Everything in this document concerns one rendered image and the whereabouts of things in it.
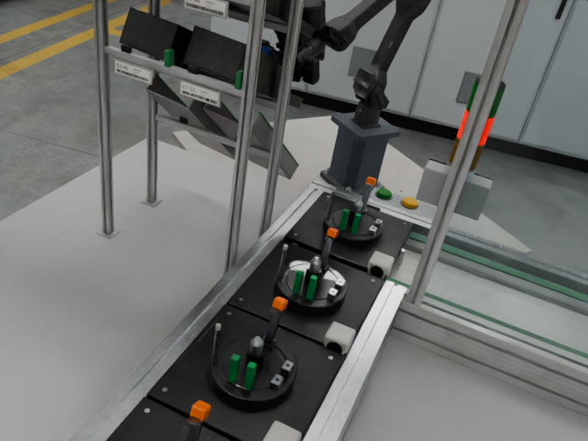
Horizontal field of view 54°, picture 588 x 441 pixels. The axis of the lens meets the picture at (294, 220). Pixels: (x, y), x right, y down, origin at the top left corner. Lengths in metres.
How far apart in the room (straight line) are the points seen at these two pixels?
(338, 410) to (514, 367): 0.42
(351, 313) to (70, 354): 0.52
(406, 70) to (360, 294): 3.27
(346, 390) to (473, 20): 3.47
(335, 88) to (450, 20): 0.93
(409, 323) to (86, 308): 0.66
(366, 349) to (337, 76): 3.47
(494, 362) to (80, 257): 0.90
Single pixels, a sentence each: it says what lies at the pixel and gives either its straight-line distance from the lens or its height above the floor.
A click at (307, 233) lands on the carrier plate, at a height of 0.97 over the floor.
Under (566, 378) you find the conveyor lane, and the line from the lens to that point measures 1.24.
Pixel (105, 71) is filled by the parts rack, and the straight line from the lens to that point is 1.24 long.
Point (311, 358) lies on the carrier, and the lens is 1.01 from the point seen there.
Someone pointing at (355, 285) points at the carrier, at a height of 0.97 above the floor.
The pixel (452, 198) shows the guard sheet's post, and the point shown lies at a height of 1.21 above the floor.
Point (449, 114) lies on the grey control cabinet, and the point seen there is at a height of 0.20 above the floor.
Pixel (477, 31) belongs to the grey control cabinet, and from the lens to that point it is 4.24.
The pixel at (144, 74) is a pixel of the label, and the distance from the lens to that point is 1.17.
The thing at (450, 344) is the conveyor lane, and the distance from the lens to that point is 1.23.
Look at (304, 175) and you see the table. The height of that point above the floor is 0.86.
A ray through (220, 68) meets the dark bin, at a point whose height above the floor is 1.32.
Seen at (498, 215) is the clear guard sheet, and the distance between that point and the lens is 1.08.
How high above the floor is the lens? 1.70
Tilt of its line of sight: 33 degrees down
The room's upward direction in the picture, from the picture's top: 10 degrees clockwise
